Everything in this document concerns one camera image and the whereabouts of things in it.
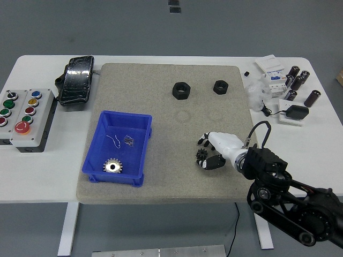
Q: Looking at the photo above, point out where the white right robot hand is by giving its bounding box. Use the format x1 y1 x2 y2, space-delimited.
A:
196 131 246 171

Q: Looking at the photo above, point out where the large steel gear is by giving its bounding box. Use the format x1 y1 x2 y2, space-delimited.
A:
102 157 124 174

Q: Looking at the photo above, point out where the small black hex nut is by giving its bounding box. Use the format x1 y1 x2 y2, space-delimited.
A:
213 79 229 95

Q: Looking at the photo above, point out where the large black hex nut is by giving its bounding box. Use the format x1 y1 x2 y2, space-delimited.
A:
171 81 192 100

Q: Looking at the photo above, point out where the grey emergency stop button box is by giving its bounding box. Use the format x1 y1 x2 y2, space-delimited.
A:
10 88 58 153

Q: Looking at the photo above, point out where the clear plastic bag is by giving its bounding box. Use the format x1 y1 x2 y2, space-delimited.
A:
245 80 271 112

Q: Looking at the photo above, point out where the grey-brown mat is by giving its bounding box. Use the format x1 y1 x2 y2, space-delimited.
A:
76 63 270 206

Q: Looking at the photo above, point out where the white square plate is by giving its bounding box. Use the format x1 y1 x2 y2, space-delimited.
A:
278 99 309 126

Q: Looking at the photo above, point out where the white circuit breaker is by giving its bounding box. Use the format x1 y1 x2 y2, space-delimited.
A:
261 70 287 99

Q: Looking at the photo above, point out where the black power adapter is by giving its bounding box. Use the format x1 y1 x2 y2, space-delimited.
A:
285 104 309 120

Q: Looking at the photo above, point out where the white table leg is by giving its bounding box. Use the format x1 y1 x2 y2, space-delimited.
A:
57 202 80 256
251 202 274 250

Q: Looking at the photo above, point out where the blue plastic bin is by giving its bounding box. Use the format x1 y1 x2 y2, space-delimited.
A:
81 110 153 188

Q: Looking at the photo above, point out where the silver metal plate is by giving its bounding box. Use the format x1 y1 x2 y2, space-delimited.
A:
92 245 227 257

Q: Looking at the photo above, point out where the black wrapped device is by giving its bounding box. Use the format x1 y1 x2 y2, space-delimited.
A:
55 55 96 107

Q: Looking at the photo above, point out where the black hanging cable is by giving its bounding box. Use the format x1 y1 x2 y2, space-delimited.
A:
226 202 240 257

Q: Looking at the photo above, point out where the white wire scrap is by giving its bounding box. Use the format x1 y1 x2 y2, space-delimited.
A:
105 134 122 148

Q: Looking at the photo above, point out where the grey selector switch button box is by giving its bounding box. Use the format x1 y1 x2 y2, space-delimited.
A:
0 89 29 147

